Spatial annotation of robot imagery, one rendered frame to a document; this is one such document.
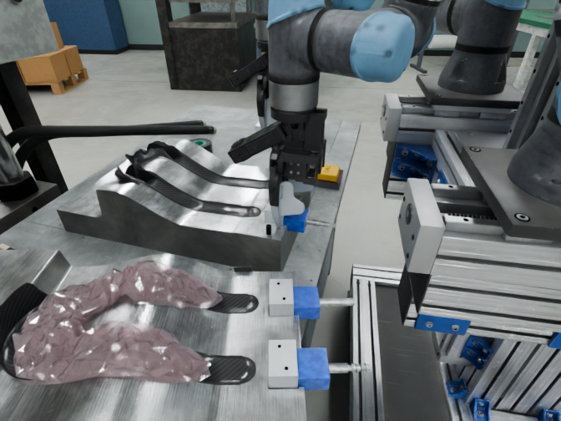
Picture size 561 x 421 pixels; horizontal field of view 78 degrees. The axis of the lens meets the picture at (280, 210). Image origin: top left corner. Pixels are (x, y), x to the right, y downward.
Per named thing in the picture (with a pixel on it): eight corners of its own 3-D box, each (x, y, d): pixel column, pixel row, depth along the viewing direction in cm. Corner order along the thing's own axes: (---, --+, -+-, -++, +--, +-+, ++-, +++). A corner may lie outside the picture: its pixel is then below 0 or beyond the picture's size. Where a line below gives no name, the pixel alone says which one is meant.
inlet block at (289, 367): (362, 361, 48) (368, 337, 45) (371, 398, 44) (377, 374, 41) (269, 362, 48) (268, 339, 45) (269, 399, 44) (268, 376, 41)
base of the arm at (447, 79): (491, 79, 92) (505, 38, 86) (512, 96, 80) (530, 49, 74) (432, 77, 94) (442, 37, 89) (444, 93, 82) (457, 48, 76)
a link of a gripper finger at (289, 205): (300, 237, 59) (305, 185, 56) (267, 231, 61) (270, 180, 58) (304, 230, 62) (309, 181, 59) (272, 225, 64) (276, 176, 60)
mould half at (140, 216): (310, 204, 86) (312, 154, 78) (280, 276, 65) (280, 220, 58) (136, 176, 97) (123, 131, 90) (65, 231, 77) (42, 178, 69)
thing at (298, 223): (336, 229, 67) (339, 206, 64) (332, 246, 63) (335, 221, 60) (272, 218, 70) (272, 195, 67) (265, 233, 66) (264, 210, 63)
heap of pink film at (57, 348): (224, 285, 56) (219, 248, 51) (207, 396, 41) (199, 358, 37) (63, 286, 55) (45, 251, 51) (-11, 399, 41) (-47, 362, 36)
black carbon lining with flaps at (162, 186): (279, 189, 79) (279, 150, 73) (255, 230, 66) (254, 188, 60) (147, 168, 86) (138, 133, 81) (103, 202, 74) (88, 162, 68)
